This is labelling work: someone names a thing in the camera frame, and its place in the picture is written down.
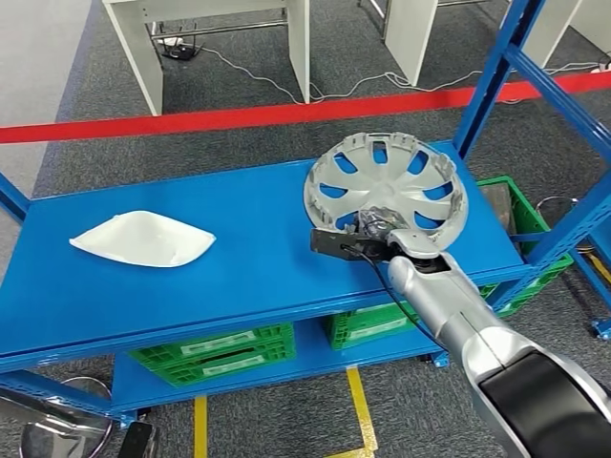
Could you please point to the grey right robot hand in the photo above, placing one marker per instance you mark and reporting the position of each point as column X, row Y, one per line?
column 379, row 222

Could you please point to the silver wheel hubcap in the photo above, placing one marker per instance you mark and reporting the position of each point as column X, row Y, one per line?
column 381, row 183

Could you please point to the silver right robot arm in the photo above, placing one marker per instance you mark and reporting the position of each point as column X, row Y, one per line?
column 453, row 303

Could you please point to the blue metal shelf rack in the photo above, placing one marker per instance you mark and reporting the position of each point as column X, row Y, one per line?
column 239, row 253
column 597, row 272

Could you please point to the white plastic car part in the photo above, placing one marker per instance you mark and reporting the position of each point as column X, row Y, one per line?
column 143, row 240

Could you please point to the white desk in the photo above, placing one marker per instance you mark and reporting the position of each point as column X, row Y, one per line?
column 549, row 28
column 410, row 38
column 138, row 57

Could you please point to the tall green plastic crate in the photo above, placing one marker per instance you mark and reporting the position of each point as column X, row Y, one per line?
column 525, row 215

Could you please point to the red barrier belt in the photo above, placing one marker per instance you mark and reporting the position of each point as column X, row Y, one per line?
column 239, row 117

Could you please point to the chrome stanchion base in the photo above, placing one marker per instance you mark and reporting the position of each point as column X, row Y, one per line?
column 549, row 205

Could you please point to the power strip with plugs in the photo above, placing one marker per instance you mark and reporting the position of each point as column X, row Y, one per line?
column 179, row 49

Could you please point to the dark robot foot plate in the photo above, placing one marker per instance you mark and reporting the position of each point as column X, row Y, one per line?
column 138, row 439

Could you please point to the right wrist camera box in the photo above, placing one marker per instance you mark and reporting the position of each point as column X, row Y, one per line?
column 334, row 243

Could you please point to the chrome stanchion post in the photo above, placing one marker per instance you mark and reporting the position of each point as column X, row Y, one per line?
column 57, row 423

